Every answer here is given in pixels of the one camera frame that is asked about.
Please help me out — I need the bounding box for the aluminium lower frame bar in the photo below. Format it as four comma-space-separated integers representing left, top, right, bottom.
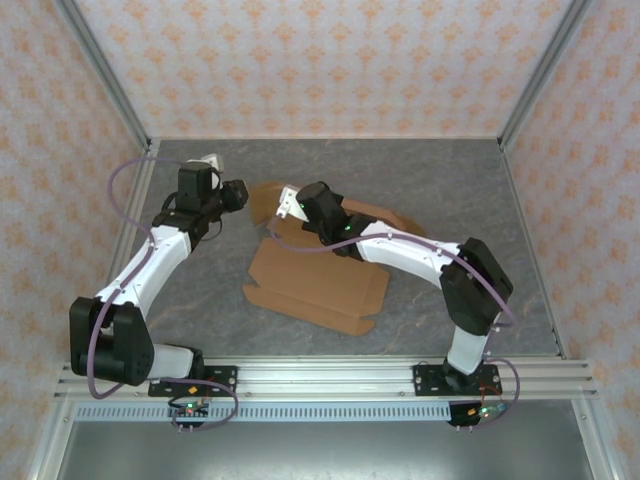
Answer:
572, 399, 619, 480
27, 399, 76, 480

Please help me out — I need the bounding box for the grey metal panel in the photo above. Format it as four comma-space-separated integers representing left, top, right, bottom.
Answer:
54, 419, 596, 480

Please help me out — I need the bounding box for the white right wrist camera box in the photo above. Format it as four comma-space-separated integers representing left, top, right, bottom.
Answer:
274, 185, 309, 221

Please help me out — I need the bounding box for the aluminium frame post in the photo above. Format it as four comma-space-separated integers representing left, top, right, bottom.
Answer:
53, 0, 154, 151
497, 0, 599, 151

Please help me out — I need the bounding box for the grey slotted cable duct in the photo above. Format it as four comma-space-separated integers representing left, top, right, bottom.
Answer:
74, 403, 506, 424

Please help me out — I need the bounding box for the brown cardboard box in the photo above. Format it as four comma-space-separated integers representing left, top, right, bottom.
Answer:
242, 180, 429, 337

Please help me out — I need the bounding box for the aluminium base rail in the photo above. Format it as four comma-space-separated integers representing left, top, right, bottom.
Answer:
53, 357, 599, 401

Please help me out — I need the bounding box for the aluminium side rail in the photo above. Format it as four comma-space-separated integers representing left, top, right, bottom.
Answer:
499, 139, 569, 361
82, 139, 161, 361

